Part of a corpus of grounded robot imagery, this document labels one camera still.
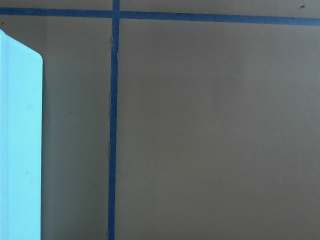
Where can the light blue plastic bin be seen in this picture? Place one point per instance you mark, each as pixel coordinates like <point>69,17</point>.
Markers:
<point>21,90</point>

